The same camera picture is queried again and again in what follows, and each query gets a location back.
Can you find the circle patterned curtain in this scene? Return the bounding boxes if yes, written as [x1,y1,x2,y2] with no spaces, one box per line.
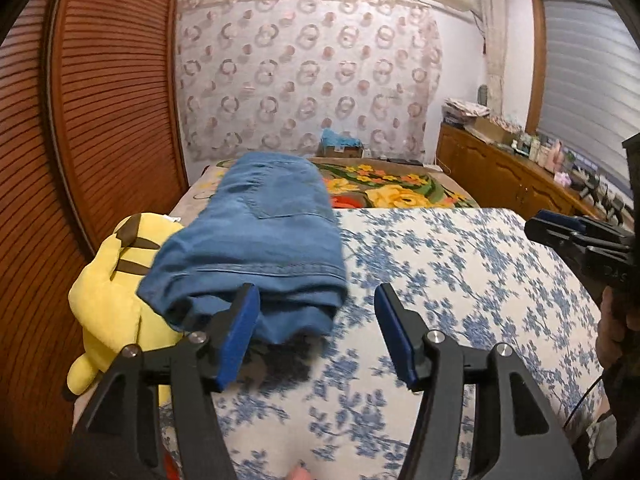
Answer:
[175,0,443,166]

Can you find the small black tripod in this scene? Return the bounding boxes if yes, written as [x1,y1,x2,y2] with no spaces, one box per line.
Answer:
[580,175,608,206]

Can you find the wooden sideboard cabinet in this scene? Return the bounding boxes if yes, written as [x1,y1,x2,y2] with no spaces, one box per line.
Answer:
[436,122,633,233]

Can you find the yellow plush toy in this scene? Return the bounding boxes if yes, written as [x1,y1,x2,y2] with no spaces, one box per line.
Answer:
[67,212,186,406]

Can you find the person's right hand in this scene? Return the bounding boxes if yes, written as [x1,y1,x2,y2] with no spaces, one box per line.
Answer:
[595,287,640,376]

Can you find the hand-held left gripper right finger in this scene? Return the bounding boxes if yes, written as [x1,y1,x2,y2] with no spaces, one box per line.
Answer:
[374,282,583,480]

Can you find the open cardboard box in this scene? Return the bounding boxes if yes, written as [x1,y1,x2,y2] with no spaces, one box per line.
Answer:
[472,116,516,145]

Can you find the wooden louvered wardrobe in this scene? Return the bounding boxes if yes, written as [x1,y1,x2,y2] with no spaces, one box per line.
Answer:
[0,0,191,461]

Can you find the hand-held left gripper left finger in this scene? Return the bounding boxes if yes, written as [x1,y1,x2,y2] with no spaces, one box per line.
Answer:
[62,283,262,480]

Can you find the beige hanging curtain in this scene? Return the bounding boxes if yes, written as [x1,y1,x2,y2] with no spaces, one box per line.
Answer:
[477,0,508,111]

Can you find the black cable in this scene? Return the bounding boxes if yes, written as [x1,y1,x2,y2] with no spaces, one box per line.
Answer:
[562,375,608,431]

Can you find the blue floral white quilt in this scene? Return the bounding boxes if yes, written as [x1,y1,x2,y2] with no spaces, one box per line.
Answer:
[160,205,611,480]

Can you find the blue denim pants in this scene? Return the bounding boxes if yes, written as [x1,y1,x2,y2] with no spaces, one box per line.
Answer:
[136,152,351,348]

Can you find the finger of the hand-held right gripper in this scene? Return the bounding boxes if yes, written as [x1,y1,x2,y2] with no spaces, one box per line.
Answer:
[524,217,608,273]
[536,209,633,242]

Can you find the pile of floral cloth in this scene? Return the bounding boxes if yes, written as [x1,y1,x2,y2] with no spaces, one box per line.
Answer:
[442,100,491,128]

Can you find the blue cloth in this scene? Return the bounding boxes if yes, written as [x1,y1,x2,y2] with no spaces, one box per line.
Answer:
[320,128,362,150]

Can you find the floral fleece blanket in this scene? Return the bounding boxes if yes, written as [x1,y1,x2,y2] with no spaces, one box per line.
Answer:
[172,157,481,221]

